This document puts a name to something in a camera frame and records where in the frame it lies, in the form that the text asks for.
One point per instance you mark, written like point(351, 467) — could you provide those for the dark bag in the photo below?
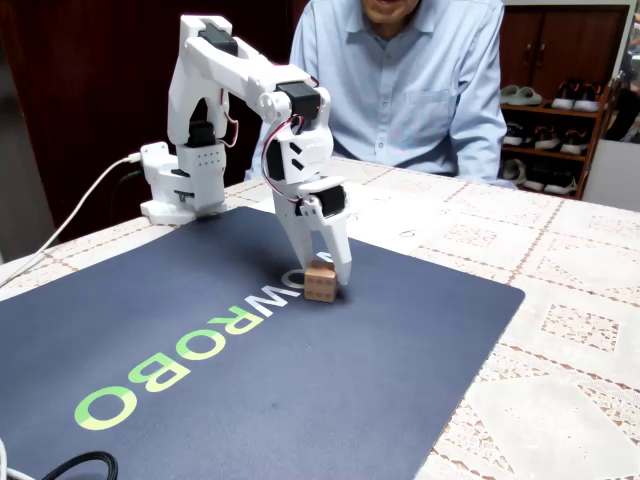
point(625, 110)

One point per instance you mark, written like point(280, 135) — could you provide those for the dark wooden cabinet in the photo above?
point(565, 45)

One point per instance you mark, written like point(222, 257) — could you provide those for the grey shoe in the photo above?
point(512, 172)

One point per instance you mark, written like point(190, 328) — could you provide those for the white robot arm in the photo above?
point(220, 65)

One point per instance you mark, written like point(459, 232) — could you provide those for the green sandal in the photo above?
point(531, 96)
point(510, 94)

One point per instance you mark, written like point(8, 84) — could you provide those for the black white shoe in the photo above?
point(575, 142)
point(547, 139)
point(516, 135)

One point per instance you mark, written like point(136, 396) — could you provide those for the white lace tablecloth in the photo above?
point(550, 300)

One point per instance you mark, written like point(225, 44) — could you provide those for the wooden shoe rack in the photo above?
point(595, 130)

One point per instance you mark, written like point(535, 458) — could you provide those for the black orange sneaker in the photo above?
point(565, 95)
point(587, 99)

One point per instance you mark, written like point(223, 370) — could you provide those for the small wooden cube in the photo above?
point(320, 285)

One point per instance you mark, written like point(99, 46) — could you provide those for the navy WOWROBO mat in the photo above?
point(250, 375)

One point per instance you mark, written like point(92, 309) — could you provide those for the numbered paper sheet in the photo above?
point(390, 220)

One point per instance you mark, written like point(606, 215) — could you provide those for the person in light blue shirt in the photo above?
point(400, 90)

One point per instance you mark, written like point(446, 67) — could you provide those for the white box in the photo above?
point(612, 175)

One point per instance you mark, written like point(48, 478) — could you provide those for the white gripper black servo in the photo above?
point(311, 223)

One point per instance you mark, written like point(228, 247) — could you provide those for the dark shoe white sole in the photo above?
point(536, 180)
point(560, 184)

